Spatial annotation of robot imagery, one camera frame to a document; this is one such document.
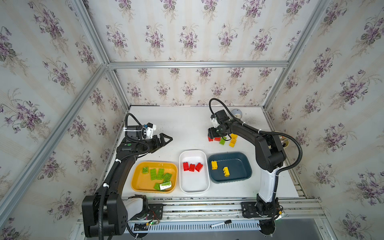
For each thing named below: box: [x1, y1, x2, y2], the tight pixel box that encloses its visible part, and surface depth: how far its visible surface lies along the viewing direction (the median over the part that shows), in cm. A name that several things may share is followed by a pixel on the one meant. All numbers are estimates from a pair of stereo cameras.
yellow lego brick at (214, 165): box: [211, 160, 218, 170], surface depth 88 cm
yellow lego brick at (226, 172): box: [223, 166, 230, 177], surface depth 86 cm
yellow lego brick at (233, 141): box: [229, 136, 238, 148], surface depth 100 cm
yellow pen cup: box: [279, 135, 290, 148], surface depth 87 cm
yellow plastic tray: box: [131, 161, 178, 194], surface depth 85 cm
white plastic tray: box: [179, 150, 211, 194], surface depth 86 cm
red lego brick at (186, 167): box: [183, 162, 190, 171], surface depth 88 cm
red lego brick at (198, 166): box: [195, 162, 204, 172], surface depth 88 cm
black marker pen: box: [210, 219, 232, 228], surface depth 72 cm
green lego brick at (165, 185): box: [160, 181, 172, 191], surface depth 81 cm
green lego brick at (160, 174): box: [156, 168, 165, 180], surface depth 86 cm
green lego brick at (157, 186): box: [154, 183, 161, 191], surface depth 81 cm
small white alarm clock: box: [231, 108, 243, 119], surface depth 110 cm
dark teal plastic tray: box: [208, 151, 253, 184], surface depth 89 cm
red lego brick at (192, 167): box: [189, 163, 195, 172], surface depth 88 cm
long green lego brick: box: [150, 168, 157, 181], surface depth 87 cm
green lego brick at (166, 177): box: [162, 173, 172, 183], surface depth 84 cm
